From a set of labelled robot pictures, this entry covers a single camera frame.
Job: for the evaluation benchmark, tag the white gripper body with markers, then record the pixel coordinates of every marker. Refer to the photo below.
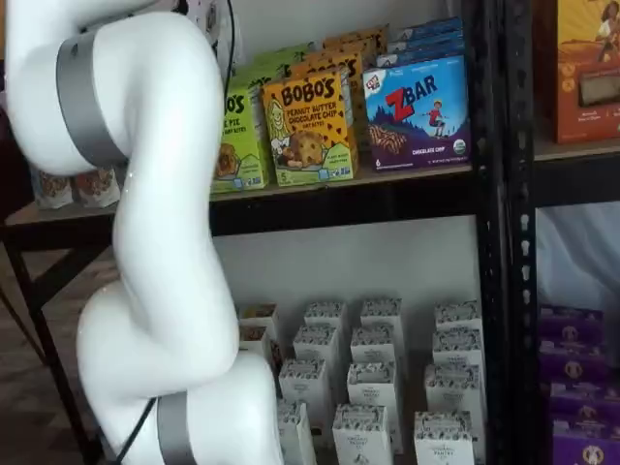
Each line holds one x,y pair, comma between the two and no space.
208,19

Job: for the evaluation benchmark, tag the green Bobos apple pie box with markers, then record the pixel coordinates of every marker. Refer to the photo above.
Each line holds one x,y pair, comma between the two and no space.
242,145
249,82
286,51
271,64

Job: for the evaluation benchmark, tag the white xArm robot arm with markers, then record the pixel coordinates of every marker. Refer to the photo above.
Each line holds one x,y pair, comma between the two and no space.
160,194

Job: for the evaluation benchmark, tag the yellow Bobos peanut butter box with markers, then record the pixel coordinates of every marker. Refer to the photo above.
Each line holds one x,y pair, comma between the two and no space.
334,63
353,35
310,126
358,48

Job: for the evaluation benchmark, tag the blue purple ZBar box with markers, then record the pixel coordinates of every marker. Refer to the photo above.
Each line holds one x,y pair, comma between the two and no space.
416,121
421,52
426,25
426,38

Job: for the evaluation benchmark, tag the black metal shelf rack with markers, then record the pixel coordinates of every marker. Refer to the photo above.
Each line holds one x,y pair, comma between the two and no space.
576,186
339,208

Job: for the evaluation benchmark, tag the brown wooden shelf board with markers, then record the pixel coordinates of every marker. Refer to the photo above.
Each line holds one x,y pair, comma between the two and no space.
58,214

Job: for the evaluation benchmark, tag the orange snack box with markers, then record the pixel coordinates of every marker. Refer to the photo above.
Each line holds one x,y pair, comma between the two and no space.
581,116

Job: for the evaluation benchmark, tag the purple snack box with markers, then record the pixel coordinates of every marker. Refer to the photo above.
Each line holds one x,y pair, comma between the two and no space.
574,363
588,448
586,407
571,322

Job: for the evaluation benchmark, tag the granola bag red label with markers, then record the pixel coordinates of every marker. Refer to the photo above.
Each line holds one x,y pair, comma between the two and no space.
97,186

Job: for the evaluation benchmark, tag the granola bag orange label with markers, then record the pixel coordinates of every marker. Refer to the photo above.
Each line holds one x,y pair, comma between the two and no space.
53,189

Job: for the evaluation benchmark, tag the white patterned carton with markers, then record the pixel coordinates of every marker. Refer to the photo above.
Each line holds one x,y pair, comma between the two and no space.
372,385
302,382
325,315
457,348
381,312
316,344
457,316
293,436
372,346
453,387
443,438
361,436

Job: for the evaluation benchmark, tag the clear plastic sheet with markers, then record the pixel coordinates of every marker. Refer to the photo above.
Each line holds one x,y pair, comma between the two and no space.
576,252

